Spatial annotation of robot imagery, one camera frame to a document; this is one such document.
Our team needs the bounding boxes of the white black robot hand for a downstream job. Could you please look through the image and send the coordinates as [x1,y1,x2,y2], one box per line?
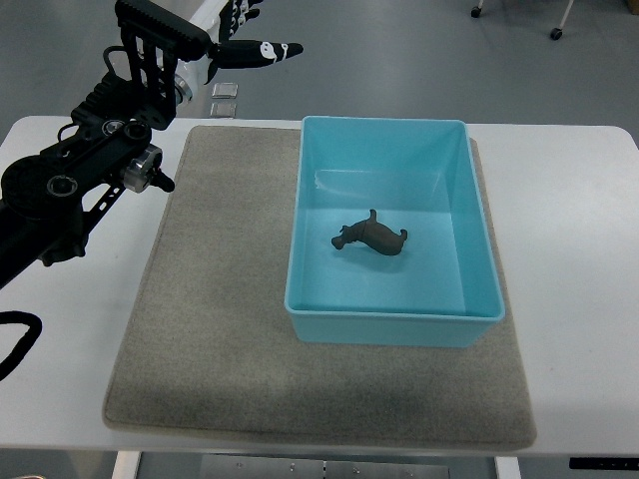
[175,1,304,100]

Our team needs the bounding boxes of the brown toy hippo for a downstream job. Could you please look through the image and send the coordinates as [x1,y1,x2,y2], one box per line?
[330,209,408,255]

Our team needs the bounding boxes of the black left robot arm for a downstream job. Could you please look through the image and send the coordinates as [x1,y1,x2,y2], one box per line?
[1,1,213,285]

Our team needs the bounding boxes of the blue plastic box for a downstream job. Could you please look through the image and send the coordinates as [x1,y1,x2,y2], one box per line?
[285,116,505,347]

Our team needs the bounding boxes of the upper floor socket plate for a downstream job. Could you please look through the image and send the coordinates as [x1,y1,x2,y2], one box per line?
[212,82,239,99]

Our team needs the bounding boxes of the floor socket plate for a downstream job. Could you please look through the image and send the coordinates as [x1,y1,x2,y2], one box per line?
[212,82,239,99]
[210,101,237,119]

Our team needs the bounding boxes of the lower floor socket plate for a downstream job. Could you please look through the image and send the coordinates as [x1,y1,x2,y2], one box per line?
[210,101,237,119]

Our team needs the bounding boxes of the grey felt mat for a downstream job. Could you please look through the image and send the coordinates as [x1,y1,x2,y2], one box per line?
[103,127,536,450]

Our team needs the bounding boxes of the right black caster wheel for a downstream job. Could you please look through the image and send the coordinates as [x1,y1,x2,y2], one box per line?
[549,28,563,41]

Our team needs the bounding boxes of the white cart leg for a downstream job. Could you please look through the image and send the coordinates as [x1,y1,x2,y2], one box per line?
[557,0,575,31]

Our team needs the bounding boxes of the black table control panel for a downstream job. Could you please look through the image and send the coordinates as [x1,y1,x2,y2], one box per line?
[569,457,639,471]

